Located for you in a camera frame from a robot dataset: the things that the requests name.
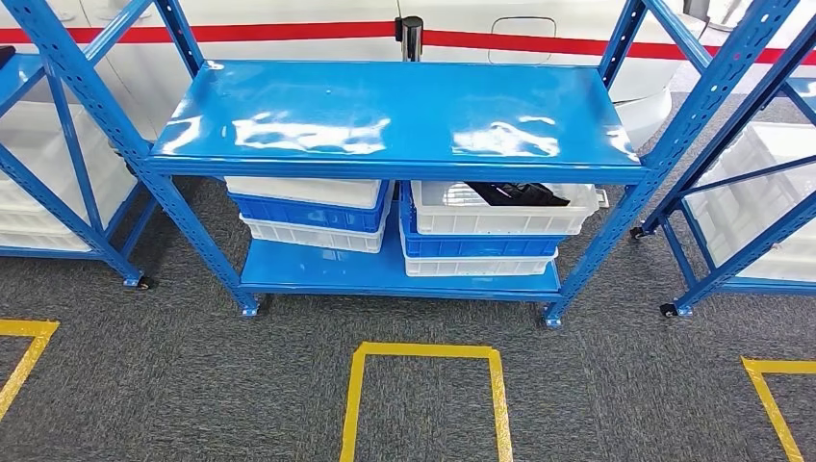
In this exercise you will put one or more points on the grey metal post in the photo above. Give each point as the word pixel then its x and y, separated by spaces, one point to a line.
pixel 698 9

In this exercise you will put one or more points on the yellow floor tape square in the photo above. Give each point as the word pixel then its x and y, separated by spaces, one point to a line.
pixel 765 395
pixel 35 328
pixel 427 351

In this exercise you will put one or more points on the chrome stanchion post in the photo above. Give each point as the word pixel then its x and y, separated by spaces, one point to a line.
pixel 409 35

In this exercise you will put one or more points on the black item in crate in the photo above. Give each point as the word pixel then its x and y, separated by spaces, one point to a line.
pixel 516 193

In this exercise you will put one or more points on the grey floor outlet plate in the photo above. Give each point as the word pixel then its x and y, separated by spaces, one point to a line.
pixel 602 199

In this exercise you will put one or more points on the red barrier belt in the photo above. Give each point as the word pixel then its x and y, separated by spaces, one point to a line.
pixel 574 46
pixel 255 32

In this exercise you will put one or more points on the white car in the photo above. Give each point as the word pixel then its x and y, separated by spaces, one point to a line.
pixel 287 9

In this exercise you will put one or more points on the black plastic part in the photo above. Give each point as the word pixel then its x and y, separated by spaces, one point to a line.
pixel 5 56

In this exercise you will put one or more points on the blue metal shelf rack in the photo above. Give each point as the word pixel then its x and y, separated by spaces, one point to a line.
pixel 19 83
pixel 382 108
pixel 733 268

